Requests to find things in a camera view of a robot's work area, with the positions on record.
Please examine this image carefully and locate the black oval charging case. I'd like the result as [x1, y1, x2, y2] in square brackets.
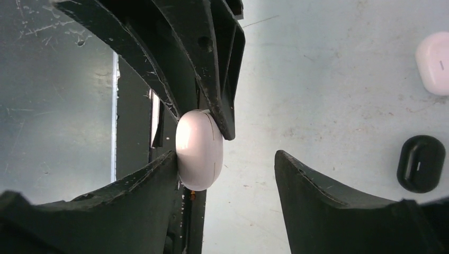
[397, 135, 446, 194]

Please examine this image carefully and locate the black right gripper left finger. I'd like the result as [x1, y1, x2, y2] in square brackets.
[1, 152, 177, 253]

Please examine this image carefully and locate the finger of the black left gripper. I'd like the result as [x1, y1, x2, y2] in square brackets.
[154, 1, 246, 140]
[52, 1, 181, 121]

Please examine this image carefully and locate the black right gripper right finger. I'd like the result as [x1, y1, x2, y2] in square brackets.
[274, 150, 448, 253]

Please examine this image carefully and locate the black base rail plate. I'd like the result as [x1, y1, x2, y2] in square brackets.
[116, 59, 206, 253]

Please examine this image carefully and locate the white oval charging case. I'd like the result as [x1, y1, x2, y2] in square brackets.
[415, 31, 448, 96]

